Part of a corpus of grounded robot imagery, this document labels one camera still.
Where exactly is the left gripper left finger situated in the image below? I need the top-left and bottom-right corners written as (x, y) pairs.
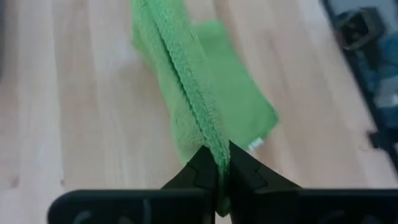
top-left (46, 145), bottom-right (220, 224)

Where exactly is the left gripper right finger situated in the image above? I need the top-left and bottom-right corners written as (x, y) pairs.
top-left (229, 141), bottom-right (398, 224)

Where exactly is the bright green microfiber towel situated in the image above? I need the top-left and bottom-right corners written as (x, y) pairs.
top-left (130, 0), bottom-right (280, 217)

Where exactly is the black metal table frame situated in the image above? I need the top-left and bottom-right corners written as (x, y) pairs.
top-left (320, 0), bottom-right (398, 175)

